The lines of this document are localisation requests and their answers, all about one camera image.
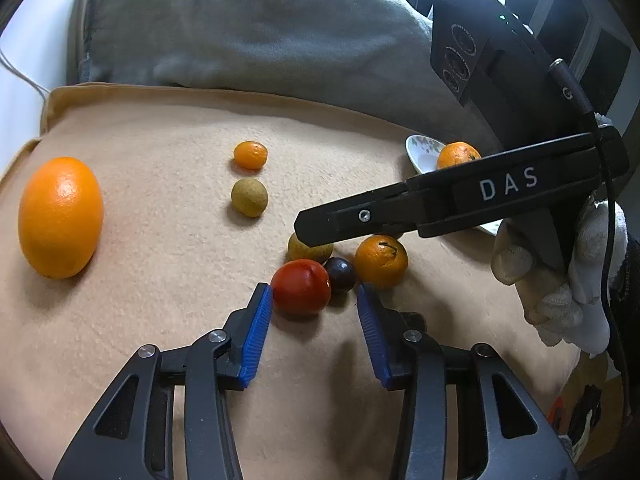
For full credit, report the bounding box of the white cable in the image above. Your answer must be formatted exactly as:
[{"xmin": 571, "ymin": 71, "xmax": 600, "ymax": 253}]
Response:
[{"xmin": 0, "ymin": 50, "xmax": 51, "ymax": 106}]

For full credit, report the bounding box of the grey blanket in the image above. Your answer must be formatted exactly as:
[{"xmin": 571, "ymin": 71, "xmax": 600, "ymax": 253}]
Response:
[{"xmin": 80, "ymin": 0, "xmax": 501, "ymax": 156}]

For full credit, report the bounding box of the orange black printed bag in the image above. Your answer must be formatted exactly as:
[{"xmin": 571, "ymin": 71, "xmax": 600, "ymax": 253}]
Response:
[{"xmin": 547, "ymin": 370, "xmax": 623, "ymax": 463}]

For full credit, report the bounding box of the red tomato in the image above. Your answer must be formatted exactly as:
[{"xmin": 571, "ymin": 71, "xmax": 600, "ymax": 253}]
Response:
[{"xmin": 270, "ymin": 259, "xmax": 332, "ymax": 317}]

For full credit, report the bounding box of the tan longan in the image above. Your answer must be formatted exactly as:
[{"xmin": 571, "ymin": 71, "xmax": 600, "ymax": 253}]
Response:
[
  {"xmin": 230, "ymin": 178, "xmax": 269, "ymax": 219},
  {"xmin": 287, "ymin": 232, "xmax": 334, "ymax": 264}
]

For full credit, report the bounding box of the floral white plate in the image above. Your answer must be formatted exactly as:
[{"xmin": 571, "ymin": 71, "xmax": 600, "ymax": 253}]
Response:
[{"xmin": 404, "ymin": 135, "xmax": 503, "ymax": 237}]

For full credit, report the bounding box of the small mandarin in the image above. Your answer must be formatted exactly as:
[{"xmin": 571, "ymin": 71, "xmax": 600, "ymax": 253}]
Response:
[{"xmin": 354, "ymin": 234, "xmax": 409, "ymax": 291}]

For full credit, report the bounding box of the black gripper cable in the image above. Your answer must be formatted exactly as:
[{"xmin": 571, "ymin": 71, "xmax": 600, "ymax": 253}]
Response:
[{"xmin": 547, "ymin": 57, "xmax": 633, "ymax": 396}]

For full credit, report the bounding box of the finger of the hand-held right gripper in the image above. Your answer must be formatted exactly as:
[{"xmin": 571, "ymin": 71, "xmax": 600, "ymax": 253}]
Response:
[{"xmin": 293, "ymin": 177, "xmax": 421, "ymax": 247}]

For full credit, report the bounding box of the beige blanket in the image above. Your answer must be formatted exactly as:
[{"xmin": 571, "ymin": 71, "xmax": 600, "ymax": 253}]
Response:
[{"xmin": 0, "ymin": 82, "xmax": 583, "ymax": 480}]

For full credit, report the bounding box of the dark purple plum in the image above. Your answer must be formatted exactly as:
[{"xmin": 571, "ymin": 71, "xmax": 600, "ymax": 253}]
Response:
[{"xmin": 322, "ymin": 256, "xmax": 357, "ymax": 294}]

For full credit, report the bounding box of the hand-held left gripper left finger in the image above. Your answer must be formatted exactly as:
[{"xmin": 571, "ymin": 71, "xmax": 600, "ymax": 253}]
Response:
[{"xmin": 52, "ymin": 282, "xmax": 275, "ymax": 480}]

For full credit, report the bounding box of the large smooth orange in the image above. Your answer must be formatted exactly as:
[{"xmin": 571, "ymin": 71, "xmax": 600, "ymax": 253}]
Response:
[{"xmin": 17, "ymin": 156, "xmax": 105, "ymax": 280}]

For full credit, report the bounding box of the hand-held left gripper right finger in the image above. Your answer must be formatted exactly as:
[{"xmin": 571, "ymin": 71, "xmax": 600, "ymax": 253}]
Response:
[{"xmin": 356, "ymin": 282, "xmax": 581, "ymax": 480}]

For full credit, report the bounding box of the person's right hand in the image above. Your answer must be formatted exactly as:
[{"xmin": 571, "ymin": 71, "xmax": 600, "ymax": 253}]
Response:
[{"xmin": 491, "ymin": 197, "xmax": 628, "ymax": 358}]

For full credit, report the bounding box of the speckled tangerine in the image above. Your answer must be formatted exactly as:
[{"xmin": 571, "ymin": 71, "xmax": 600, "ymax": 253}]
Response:
[{"xmin": 436, "ymin": 141, "xmax": 482, "ymax": 171}]

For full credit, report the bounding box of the small orange kumquat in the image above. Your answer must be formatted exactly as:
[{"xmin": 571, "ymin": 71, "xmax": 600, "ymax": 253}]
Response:
[{"xmin": 233, "ymin": 141, "xmax": 269, "ymax": 171}]

